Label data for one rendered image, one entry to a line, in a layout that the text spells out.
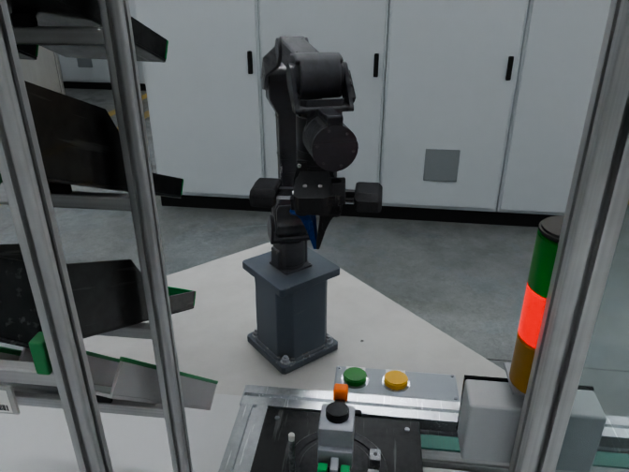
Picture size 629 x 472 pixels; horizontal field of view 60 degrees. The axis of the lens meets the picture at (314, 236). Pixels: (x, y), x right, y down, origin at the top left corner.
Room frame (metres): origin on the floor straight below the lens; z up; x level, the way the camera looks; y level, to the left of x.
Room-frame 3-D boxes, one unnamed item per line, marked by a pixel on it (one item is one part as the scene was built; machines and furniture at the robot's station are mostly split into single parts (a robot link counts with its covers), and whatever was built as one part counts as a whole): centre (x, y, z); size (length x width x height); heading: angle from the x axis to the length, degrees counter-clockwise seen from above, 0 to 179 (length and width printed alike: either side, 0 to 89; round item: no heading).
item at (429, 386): (0.74, -0.14, 0.93); 0.21 x 0.07 x 0.06; 83
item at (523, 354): (0.39, -0.20, 1.28); 0.05 x 0.05 x 0.05
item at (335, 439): (0.52, -0.03, 1.06); 0.08 x 0.04 x 0.07; 173
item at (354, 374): (0.74, -0.07, 0.96); 0.04 x 0.04 x 0.02
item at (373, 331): (0.94, 0.09, 0.84); 0.90 x 0.70 x 0.03; 37
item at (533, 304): (0.39, -0.20, 1.33); 0.05 x 0.05 x 0.05
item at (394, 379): (0.74, -0.14, 0.96); 0.04 x 0.04 x 0.02
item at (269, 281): (0.97, 0.05, 0.96); 0.15 x 0.15 x 0.20; 37
